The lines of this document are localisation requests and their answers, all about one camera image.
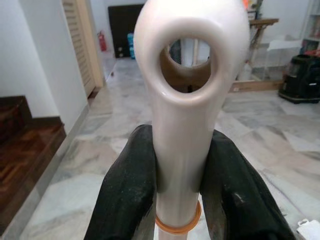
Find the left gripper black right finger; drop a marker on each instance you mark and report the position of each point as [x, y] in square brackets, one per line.
[240, 195]

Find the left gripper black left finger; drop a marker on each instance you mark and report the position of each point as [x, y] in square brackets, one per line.
[125, 180]

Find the black floor appliance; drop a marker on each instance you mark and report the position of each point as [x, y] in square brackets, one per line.
[301, 80]

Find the orange rubber band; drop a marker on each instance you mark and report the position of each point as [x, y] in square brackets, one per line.
[175, 228]

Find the white object with green mark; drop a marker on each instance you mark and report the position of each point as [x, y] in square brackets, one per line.
[308, 230]

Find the dark wooden stairs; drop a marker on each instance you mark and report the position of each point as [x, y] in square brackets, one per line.
[25, 150]

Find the white plastic jug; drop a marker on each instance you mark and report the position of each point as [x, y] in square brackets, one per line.
[247, 72]

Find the blue bottle pack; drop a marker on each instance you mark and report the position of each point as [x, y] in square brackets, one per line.
[131, 46]

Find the red fire extinguisher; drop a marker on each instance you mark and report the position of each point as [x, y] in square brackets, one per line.
[101, 41]

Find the light wooden louvre door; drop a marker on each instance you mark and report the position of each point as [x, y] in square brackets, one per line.
[80, 37]

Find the white translucent sheet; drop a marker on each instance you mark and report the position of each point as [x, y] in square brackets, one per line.
[283, 45]

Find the light wooden stand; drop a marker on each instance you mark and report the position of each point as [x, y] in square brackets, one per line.
[261, 23]

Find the white shelf unit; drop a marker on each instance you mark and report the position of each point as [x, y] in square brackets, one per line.
[311, 27]

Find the light wooden floor frame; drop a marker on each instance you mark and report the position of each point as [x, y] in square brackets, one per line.
[257, 86]

